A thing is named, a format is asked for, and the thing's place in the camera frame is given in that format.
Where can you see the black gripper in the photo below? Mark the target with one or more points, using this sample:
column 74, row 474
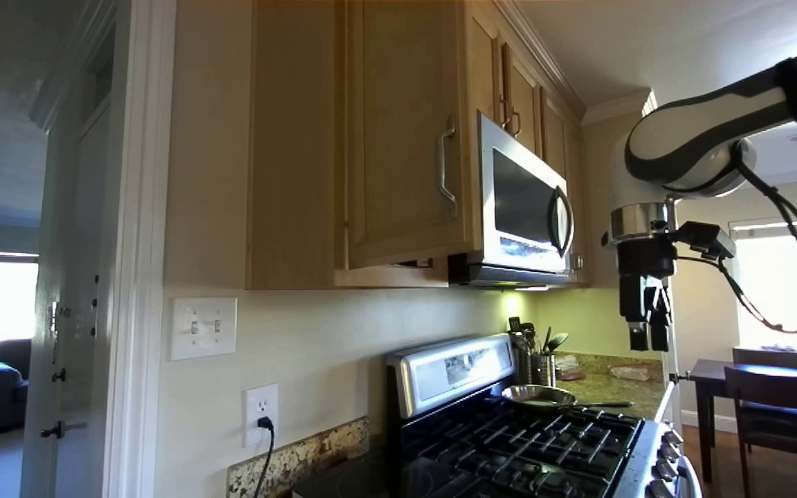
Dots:
column 644, row 265

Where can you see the light wooden cabinet door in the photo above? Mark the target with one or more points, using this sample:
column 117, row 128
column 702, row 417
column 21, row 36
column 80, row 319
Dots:
column 401, row 139

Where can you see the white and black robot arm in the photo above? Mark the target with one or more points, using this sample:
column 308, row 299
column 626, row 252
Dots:
column 693, row 139

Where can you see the light wooden cabinet body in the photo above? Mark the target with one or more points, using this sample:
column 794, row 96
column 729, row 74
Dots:
column 293, row 147

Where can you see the white room door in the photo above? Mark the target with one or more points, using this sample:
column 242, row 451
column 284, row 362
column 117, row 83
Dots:
column 70, row 277

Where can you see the granite countertop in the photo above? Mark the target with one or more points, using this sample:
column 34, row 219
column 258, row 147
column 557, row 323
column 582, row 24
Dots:
column 616, row 382
column 298, row 457

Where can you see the jar with utensils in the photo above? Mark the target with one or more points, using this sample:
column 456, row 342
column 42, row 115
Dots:
column 550, row 363

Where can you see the dark wooden dining chair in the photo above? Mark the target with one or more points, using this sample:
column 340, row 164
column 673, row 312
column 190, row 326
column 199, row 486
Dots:
column 769, row 357
column 777, row 404

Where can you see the dark wooden dining table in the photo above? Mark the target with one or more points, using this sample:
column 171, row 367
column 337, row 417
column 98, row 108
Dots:
column 769, row 379

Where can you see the metal pan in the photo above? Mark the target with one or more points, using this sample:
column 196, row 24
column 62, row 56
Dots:
column 539, row 396

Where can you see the dark utensil holder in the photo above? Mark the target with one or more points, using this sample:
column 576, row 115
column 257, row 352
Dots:
column 522, row 356

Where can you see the bright window with blind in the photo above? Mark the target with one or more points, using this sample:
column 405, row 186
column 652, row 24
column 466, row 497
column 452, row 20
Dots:
column 788, row 287

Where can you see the stainless steel microwave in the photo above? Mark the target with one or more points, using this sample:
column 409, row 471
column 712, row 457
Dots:
column 524, row 211

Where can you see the stainless steel gas stove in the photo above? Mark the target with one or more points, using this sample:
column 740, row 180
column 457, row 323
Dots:
column 510, row 443

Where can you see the wooden cabinets above microwave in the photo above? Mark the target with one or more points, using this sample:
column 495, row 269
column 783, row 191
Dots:
column 520, row 92

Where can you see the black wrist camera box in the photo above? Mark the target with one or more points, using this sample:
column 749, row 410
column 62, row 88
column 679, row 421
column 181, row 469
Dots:
column 704, row 238

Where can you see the white wall outlet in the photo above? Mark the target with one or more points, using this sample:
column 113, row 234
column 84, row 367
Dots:
column 262, row 404

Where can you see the white light switch plate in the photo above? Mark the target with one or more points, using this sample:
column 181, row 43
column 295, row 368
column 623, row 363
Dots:
column 203, row 328

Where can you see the white door frame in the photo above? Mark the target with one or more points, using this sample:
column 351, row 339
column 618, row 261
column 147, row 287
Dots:
column 140, row 251

